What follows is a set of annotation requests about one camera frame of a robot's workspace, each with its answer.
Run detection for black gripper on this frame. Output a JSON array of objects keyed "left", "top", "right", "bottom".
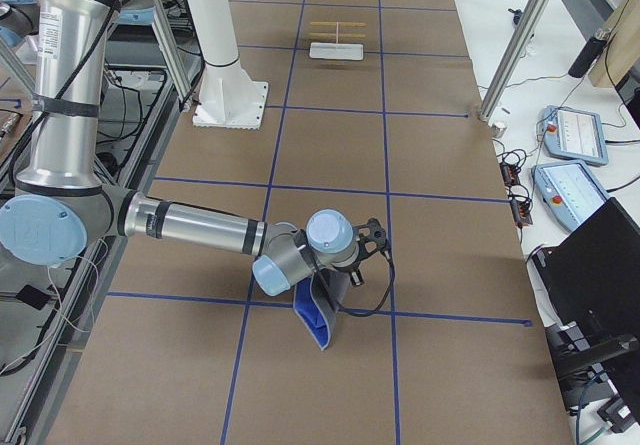
[{"left": 345, "top": 260, "right": 364, "bottom": 286}]

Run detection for blue grey towel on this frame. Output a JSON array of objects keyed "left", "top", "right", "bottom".
[{"left": 293, "top": 269, "right": 349, "bottom": 350}]

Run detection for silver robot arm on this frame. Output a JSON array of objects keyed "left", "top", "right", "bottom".
[{"left": 1, "top": 0, "right": 365, "bottom": 296}]

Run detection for white wooden towel rack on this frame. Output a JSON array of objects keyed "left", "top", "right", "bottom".
[{"left": 309, "top": 21, "right": 367, "bottom": 61}]

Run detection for small metal cylinder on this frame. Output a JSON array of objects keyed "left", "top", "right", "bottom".
[{"left": 491, "top": 122, "right": 507, "bottom": 139}]

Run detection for near teach pendant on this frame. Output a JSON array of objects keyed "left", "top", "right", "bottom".
[{"left": 532, "top": 159, "right": 610, "bottom": 232}]

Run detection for teach pendant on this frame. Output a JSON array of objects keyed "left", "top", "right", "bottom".
[
  {"left": 532, "top": 159, "right": 610, "bottom": 232},
  {"left": 539, "top": 105, "right": 609, "bottom": 166}
]

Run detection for black laptop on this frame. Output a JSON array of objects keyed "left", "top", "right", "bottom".
[{"left": 533, "top": 198, "right": 639, "bottom": 337}]

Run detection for far teach pendant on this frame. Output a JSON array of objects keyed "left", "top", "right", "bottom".
[{"left": 539, "top": 105, "right": 609, "bottom": 166}]

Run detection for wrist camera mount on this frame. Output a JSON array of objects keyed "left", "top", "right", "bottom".
[{"left": 354, "top": 218, "right": 392, "bottom": 262}]

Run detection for white pedestal column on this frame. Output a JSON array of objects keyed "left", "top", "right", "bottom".
[{"left": 187, "top": 0, "right": 268, "bottom": 129}]

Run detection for aluminium frame post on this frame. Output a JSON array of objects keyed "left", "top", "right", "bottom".
[{"left": 478, "top": 0, "right": 549, "bottom": 122}]

